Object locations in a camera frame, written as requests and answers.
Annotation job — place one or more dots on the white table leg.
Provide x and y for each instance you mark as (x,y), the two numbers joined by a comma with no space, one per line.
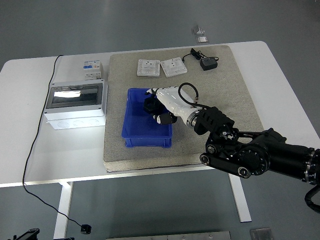
(63,210)
(241,200)

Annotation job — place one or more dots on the open silver floor socket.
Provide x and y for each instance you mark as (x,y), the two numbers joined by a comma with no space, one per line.
(197,30)

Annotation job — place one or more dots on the blue plastic box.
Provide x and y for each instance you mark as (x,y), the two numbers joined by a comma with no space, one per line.
(140,130)

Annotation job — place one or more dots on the grey metal plate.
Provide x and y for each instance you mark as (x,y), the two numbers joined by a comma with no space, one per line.
(167,236)

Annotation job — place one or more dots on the small grey floor plate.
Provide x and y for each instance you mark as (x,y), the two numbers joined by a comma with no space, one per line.
(261,234)

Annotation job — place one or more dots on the white blue circuit breaker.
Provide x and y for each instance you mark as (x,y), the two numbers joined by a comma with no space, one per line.
(92,71)

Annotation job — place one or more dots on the grey electrical distribution box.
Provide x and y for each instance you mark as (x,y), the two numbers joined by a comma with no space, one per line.
(75,117)

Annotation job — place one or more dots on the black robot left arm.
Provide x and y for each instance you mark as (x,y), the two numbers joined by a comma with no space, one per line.
(28,235)

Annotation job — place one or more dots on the black hexagonal nut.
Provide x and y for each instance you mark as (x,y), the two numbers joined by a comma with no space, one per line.
(150,105)

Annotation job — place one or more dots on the white ribbed socket panel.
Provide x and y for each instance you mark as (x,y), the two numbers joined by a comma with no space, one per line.
(148,68)

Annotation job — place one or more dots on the grey-brown mat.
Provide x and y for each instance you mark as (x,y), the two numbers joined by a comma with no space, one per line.
(200,140)

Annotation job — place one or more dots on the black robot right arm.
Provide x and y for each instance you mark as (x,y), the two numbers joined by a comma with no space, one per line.
(255,155)

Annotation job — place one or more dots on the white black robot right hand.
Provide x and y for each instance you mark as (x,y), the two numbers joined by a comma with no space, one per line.
(172,100)

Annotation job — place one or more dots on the white smooth socket panel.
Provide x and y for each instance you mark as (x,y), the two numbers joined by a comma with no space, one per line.
(173,67)

